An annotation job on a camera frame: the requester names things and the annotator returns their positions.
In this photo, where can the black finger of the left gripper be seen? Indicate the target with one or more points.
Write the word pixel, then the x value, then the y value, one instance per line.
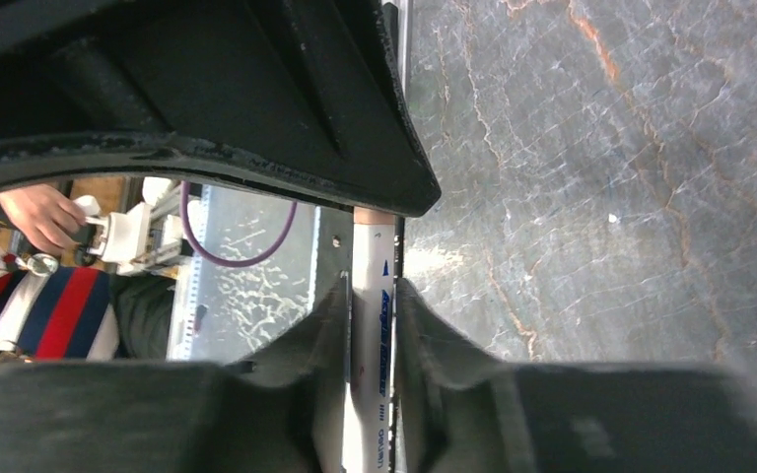
pixel 301 99

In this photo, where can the operator striped shirt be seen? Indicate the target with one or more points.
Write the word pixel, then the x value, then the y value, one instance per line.
pixel 66 315

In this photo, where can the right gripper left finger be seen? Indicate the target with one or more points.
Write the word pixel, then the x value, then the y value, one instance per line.
pixel 280 409

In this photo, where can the white slotted cable duct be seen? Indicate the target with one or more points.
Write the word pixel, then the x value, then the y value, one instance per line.
pixel 186 307

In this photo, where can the white leader arm handle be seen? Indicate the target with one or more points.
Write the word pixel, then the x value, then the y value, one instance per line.
pixel 146 239

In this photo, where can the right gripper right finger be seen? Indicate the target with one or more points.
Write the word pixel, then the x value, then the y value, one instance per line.
pixel 464 410

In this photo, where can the operator hand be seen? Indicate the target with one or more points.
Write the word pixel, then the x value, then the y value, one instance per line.
pixel 45 216

